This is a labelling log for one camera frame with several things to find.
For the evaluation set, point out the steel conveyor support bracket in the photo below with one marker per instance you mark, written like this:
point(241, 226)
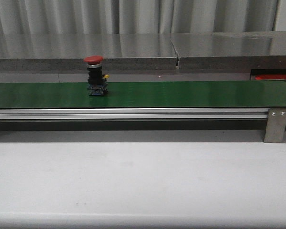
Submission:
point(275, 127)

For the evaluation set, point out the grey counter slab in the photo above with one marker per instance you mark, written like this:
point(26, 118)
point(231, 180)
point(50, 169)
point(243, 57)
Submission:
point(65, 52)
point(231, 51)

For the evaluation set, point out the grey counter right slab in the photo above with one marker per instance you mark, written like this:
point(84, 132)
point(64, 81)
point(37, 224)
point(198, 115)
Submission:
point(231, 51)

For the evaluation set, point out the grey curtain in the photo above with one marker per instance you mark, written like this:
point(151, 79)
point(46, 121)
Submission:
point(135, 16)

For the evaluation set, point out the aluminium conveyor side rail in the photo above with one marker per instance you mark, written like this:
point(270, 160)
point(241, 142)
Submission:
point(133, 113)

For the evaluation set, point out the grey counter left slab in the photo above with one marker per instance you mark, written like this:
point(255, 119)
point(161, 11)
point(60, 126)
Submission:
point(65, 52)

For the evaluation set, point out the red mushroom push button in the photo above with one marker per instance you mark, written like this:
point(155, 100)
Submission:
point(97, 81)

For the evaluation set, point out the green conveyor belt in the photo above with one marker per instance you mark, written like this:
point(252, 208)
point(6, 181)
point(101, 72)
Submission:
point(200, 94)

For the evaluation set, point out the red plastic tray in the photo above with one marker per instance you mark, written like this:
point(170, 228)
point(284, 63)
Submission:
point(271, 77)

